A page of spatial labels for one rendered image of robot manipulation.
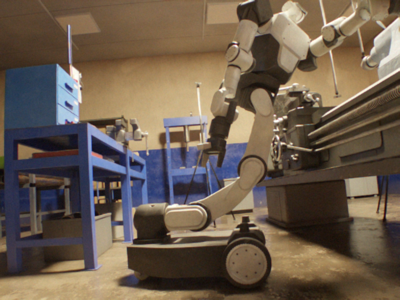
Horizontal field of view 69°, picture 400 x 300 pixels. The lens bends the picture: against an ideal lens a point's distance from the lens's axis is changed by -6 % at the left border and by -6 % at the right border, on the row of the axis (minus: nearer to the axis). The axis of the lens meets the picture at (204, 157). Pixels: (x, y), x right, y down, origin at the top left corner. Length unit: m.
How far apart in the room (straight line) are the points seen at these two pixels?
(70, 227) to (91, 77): 5.16
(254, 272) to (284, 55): 1.00
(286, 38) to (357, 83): 6.12
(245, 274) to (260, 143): 0.60
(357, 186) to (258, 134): 5.19
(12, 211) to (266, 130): 1.52
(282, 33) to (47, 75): 1.40
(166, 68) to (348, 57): 4.12
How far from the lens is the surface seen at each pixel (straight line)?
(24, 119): 2.09
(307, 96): 2.31
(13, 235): 2.08
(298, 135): 2.18
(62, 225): 2.29
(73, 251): 2.28
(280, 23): 1.58
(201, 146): 1.28
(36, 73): 2.15
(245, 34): 1.49
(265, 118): 1.48
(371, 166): 1.39
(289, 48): 1.59
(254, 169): 1.42
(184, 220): 1.46
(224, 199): 1.47
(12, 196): 2.07
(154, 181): 6.33
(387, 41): 1.85
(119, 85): 6.86
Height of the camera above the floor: 0.40
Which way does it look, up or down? 6 degrees up
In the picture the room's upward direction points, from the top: 5 degrees counter-clockwise
